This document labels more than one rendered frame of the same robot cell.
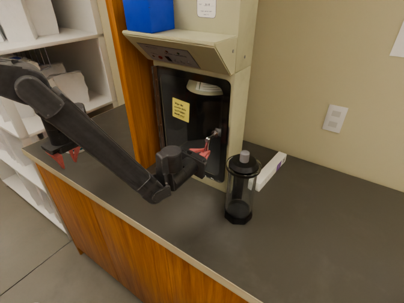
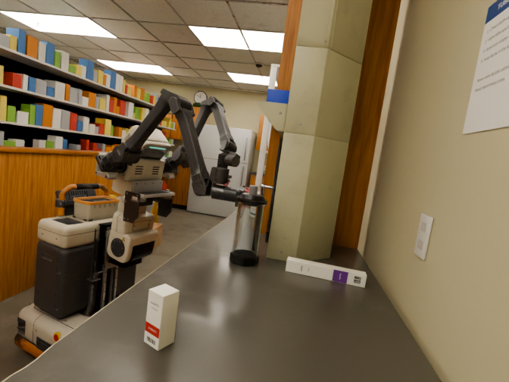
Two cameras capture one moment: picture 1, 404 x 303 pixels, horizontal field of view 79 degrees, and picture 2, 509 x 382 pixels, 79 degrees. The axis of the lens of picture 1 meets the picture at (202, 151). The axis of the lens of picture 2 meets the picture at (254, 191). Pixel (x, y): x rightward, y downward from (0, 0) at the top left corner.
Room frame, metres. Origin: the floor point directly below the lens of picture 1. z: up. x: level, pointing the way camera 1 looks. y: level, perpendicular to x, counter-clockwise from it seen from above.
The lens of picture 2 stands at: (0.13, -1.08, 1.31)
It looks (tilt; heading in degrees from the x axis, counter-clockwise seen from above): 6 degrees down; 64
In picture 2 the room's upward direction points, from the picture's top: 8 degrees clockwise
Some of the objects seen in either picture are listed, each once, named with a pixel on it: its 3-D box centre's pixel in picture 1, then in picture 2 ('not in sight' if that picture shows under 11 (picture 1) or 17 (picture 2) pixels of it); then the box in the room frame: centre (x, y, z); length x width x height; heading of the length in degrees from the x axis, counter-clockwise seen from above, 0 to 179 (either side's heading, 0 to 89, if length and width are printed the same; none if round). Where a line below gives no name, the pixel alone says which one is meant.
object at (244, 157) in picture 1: (243, 161); (252, 195); (0.60, -0.13, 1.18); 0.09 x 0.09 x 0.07
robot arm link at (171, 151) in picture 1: (162, 171); (213, 181); (0.53, 0.11, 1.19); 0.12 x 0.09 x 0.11; 127
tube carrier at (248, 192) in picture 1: (240, 189); (248, 228); (0.60, -0.13, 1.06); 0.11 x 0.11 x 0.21
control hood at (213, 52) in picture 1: (177, 52); (273, 121); (0.74, 0.07, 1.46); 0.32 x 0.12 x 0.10; 56
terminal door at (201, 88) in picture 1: (190, 127); (276, 188); (0.79, 0.04, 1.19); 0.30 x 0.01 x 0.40; 56
